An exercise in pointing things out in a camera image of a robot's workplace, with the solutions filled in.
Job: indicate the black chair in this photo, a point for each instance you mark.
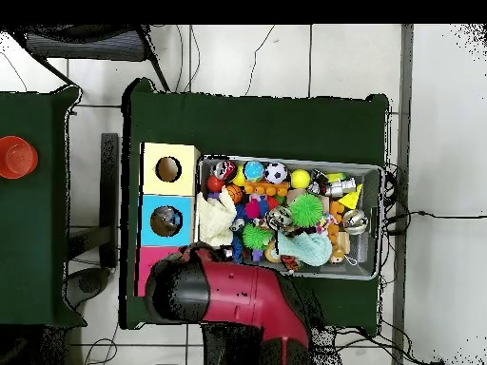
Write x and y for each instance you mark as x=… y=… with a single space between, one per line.
x=83 y=43

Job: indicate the soccer ball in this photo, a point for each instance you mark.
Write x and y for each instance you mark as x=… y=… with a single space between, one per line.
x=276 y=173

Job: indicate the crushed silver can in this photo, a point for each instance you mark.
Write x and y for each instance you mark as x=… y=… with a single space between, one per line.
x=279 y=218

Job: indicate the orange plastic cup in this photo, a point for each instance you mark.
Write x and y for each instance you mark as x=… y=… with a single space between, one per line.
x=17 y=157

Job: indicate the yellow ball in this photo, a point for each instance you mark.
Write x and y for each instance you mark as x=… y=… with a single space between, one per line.
x=300 y=178

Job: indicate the cream knitted cloth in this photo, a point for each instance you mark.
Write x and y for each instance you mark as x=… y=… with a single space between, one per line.
x=215 y=222

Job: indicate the globe print ball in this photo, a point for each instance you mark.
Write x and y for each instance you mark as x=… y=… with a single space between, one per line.
x=253 y=171

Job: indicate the crushed red can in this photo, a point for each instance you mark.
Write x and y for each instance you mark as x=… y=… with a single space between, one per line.
x=224 y=170

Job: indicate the yellow cheese wedge toy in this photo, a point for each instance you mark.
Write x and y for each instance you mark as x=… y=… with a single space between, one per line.
x=352 y=198

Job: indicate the large green spiky ball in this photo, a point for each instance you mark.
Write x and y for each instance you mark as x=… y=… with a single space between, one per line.
x=306 y=210

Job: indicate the wooden box with three holes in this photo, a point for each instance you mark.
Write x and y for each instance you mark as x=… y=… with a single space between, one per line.
x=152 y=182

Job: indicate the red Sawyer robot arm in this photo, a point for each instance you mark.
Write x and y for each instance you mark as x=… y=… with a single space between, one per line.
x=243 y=292

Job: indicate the mint green cloth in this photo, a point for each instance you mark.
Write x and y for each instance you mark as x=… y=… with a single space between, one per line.
x=308 y=247

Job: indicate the dark green table cloth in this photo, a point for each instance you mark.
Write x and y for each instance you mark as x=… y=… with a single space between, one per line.
x=30 y=228
x=258 y=125

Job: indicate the small basketball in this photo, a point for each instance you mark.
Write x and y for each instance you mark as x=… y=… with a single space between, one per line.
x=235 y=193

